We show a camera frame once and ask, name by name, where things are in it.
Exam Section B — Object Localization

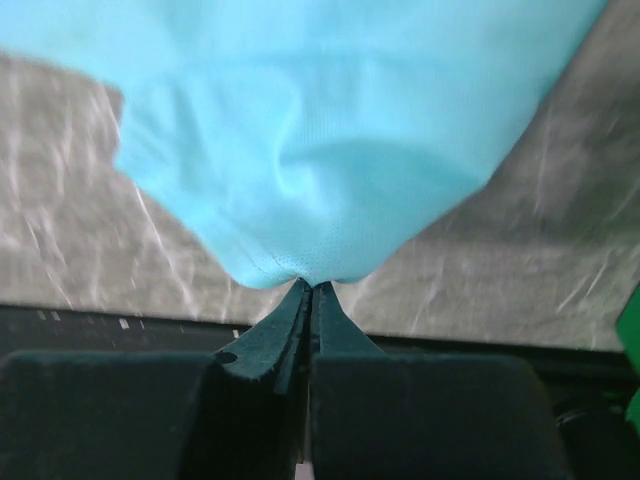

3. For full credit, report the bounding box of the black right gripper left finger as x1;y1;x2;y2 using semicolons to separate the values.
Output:
1;282;311;479

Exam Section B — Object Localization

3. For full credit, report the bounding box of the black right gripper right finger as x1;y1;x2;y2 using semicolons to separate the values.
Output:
310;283;572;480

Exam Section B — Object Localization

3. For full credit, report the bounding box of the teal t-shirt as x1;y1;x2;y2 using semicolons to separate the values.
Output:
1;0;604;288

